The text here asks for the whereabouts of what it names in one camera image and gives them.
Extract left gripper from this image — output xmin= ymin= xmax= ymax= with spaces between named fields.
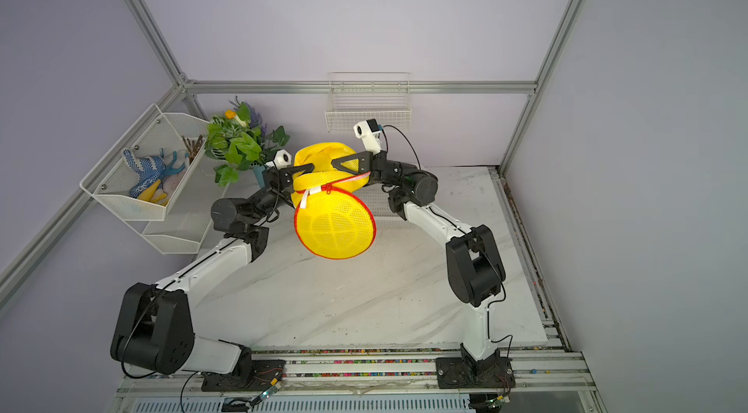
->
xmin=247 ymin=168 xmax=319 ymax=229

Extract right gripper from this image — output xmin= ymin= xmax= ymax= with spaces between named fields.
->
xmin=335 ymin=156 xmax=419 ymax=190

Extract yellow mesh laundry bag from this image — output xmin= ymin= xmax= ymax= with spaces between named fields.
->
xmin=291 ymin=142 xmax=377 ymax=260

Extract teal garden rake yellow handle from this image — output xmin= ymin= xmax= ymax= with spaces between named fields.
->
xmin=138 ymin=151 xmax=187 ymax=205

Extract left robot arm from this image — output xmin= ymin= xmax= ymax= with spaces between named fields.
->
xmin=110 ymin=164 xmax=314 ymax=382

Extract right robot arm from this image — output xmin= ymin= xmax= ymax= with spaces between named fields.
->
xmin=331 ymin=152 xmax=506 ymax=362

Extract teal vase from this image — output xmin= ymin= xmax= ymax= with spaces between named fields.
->
xmin=252 ymin=165 xmax=267 ymax=188

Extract white plastic basket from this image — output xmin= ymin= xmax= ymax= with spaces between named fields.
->
xmin=356 ymin=160 xmax=438 ymax=220

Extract artificial green plant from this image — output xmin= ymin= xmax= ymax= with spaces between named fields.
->
xmin=206 ymin=97 xmax=290 ymax=187

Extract brown twigs in shelf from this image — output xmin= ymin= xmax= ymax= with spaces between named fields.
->
xmin=181 ymin=136 xmax=203 ymax=163

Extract white cloth in shelf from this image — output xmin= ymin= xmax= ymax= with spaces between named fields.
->
xmin=153 ymin=156 xmax=190 ymax=206

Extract white mesh corner shelf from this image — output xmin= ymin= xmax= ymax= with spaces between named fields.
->
xmin=80 ymin=104 xmax=226 ymax=254

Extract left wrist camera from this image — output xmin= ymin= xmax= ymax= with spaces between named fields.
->
xmin=265 ymin=149 xmax=293 ymax=169

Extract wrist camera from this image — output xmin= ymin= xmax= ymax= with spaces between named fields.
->
xmin=265 ymin=149 xmax=293 ymax=169
xmin=354 ymin=119 xmax=382 ymax=154

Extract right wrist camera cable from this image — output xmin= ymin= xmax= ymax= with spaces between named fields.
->
xmin=379 ymin=124 xmax=423 ymax=171

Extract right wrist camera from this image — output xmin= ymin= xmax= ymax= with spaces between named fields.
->
xmin=354 ymin=119 xmax=382 ymax=154

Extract white wire wall basket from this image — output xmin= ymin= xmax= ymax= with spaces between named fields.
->
xmin=325 ymin=72 xmax=412 ymax=134

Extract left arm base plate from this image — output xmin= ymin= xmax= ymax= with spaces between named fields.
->
xmin=201 ymin=360 xmax=286 ymax=393

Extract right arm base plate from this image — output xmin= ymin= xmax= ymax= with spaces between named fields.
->
xmin=436 ymin=357 xmax=516 ymax=390

